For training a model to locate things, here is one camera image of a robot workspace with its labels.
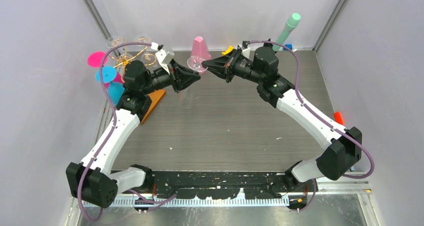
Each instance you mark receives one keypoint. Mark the blue block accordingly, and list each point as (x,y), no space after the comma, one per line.
(289,46)

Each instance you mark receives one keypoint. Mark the blue wine glass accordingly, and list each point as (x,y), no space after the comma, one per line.
(113,83)

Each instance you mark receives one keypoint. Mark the clear wine glass back right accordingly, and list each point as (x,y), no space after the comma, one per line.
(143,40)

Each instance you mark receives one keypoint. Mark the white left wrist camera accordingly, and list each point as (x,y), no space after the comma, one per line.
(164,56)

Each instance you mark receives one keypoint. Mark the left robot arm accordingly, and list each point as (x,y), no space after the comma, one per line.
(91,180)

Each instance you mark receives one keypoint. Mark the clear wine glass back left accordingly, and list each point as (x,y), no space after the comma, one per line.
(114,41)

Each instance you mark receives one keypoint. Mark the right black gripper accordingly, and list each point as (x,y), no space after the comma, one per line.
(223,68)

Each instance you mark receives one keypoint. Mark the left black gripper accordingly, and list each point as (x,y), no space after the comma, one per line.
(180,77)

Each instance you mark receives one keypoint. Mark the mint green microphone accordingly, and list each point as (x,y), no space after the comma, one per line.
(291,23)

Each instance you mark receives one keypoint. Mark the gold wire glass rack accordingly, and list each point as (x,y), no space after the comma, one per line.
(127,54)

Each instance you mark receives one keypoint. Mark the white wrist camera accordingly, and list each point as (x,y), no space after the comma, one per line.
(245,51)
(164,56)

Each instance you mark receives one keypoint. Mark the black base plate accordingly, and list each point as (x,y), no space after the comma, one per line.
(220,185)

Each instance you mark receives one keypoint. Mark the pink wine glass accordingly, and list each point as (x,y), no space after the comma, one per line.
(95,59)

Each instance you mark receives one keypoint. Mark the pink metronome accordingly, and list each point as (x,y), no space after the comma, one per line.
(200,48)

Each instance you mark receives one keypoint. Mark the yellow block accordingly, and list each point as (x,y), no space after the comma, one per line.
(228,50)

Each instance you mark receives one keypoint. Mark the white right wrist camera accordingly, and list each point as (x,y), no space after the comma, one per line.
(245,51)

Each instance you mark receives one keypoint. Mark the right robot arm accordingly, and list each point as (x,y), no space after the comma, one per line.
(340,153)

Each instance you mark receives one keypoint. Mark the red block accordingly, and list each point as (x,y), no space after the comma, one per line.
(338,118)

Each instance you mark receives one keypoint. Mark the short ribbed clear glass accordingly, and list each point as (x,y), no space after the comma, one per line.
(149,60)

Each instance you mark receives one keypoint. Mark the black tripod stand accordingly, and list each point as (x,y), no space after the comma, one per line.
(268,43)

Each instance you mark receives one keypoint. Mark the tall clear wine glass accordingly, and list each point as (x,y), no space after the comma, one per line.
(194,63)

